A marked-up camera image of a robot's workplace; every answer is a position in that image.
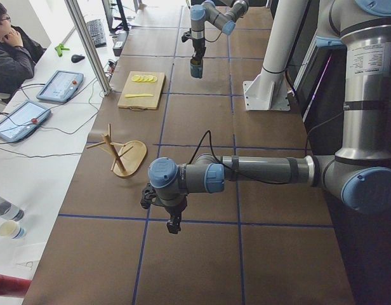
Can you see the black monitor stand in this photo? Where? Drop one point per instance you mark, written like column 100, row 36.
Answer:
column 115, row 16

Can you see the white pedestal column base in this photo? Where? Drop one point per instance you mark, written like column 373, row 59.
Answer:
column 268, row 91

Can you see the small black box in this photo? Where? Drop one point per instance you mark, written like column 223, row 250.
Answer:
column 119, row 42

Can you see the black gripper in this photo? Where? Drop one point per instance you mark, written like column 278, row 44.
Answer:
column 198, row 46
column 174, row 210

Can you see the wooden cup storage rack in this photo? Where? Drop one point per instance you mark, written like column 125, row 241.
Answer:
column 127, row 157

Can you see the green plastic tool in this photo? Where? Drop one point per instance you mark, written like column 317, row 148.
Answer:
column 60, row 48

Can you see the far teach pendant tablet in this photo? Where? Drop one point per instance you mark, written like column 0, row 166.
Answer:
column 61, row 86

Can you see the black keyboard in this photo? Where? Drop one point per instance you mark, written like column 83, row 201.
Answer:
column 96, row 32

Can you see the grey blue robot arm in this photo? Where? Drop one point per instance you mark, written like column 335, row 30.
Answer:
column 207, row 12
column 358, row 173

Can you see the dark teal ribbed mug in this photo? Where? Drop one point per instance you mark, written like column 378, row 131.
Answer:
column 196, row 67

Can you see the teach pendant tablet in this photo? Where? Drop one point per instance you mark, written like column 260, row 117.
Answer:
column 61, row 86
column 23, row 121

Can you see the white paper cup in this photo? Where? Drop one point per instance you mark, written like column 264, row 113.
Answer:
column 11, row 229

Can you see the aluminium frame post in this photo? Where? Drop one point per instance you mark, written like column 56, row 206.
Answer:
column 89, row 47

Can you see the bamboo cutting board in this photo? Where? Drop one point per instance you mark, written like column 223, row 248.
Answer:
column 142, row 103

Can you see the red object at edge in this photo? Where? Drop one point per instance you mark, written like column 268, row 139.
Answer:
column 13, row 287

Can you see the near teach pendant tablet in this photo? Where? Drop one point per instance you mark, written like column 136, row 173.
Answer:
column 23, row 121

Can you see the black computer mouse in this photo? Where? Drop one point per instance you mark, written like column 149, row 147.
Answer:
column 77, row 58

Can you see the clear water bottle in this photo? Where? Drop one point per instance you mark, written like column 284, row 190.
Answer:
column 9, row 211

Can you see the yellow plastic knife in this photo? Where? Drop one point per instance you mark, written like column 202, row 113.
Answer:
column 138, row 95

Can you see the seated person in black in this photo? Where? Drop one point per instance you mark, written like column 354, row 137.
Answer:
column 19, row 55

